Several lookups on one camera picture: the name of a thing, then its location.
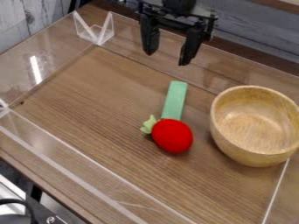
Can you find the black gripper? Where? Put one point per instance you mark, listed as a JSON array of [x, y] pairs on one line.
[[178, 15]]

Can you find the green rectangular block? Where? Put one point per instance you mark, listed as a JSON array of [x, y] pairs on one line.
[[174, 102]]

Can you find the red plush strawberry toy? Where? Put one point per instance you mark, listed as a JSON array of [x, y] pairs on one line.
[[171, 134]]

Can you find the wooden bowl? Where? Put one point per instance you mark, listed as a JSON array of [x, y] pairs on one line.
[[254, 125]]

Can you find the clear acrylic corner bracket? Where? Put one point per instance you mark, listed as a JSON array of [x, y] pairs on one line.
[[95, 34]]

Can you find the clear acrylic tray wall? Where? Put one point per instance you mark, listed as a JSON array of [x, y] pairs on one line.
[[86, 186]]

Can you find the black metal table frame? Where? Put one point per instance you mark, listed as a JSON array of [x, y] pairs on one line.
[[50, 211]]

